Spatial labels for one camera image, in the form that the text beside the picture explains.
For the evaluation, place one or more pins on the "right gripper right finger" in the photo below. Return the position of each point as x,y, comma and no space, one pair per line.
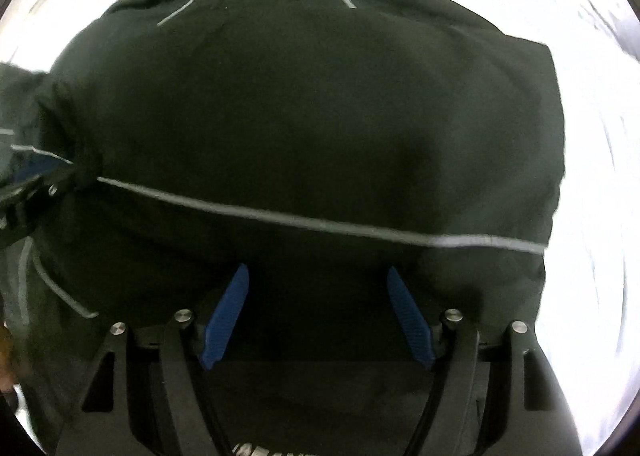
485,400

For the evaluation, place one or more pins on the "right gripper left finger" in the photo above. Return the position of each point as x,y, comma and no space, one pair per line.
144,391

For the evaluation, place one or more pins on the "black jacket with grey piping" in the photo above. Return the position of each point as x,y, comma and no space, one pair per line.
318,143

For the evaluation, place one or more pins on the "person's left hand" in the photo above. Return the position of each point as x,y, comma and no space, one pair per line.
7,370

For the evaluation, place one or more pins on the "grey floral bed quilt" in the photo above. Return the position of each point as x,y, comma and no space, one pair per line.
588,323

